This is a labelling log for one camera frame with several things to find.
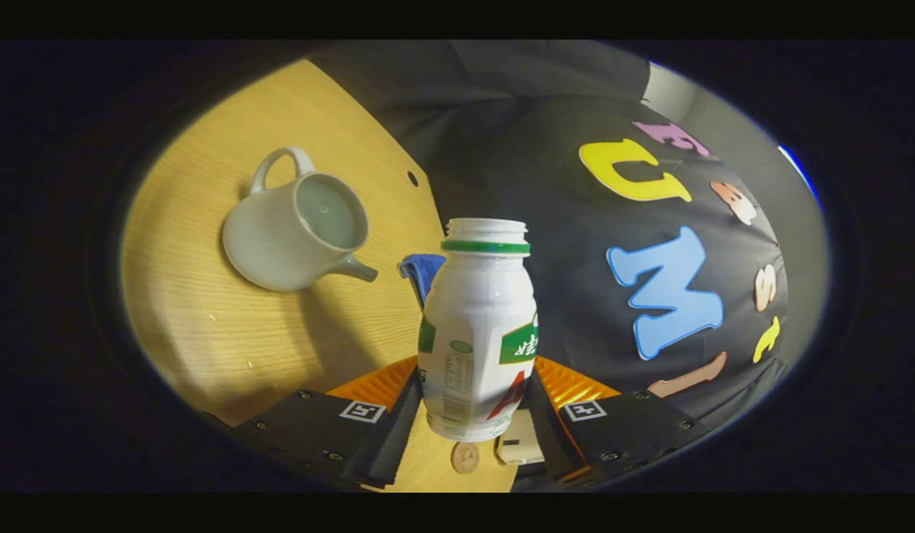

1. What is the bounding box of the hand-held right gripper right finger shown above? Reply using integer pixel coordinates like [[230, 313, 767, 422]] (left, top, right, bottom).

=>
[[523, 355, 706, 488]]

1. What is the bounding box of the white toaster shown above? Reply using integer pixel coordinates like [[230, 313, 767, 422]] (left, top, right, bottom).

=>
[[494, 409, 545, 466]]

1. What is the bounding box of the white ceramic teacup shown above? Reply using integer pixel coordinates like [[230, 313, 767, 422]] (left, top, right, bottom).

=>
[[221, 147, 379, 292]]

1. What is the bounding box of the blue towel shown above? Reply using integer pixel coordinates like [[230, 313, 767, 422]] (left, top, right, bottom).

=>
[[398, 253, 448, 308]]

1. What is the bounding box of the white water bottle green label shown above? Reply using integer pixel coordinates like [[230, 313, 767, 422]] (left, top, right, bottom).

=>
[[417, 218, 540, 443]]

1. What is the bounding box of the round wooden coaster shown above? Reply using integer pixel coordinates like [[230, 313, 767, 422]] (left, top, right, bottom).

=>
[[450, 441, 481, 475]]

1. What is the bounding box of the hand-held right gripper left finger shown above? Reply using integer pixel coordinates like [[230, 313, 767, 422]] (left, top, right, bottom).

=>
[[228, 355, 423, 489]]

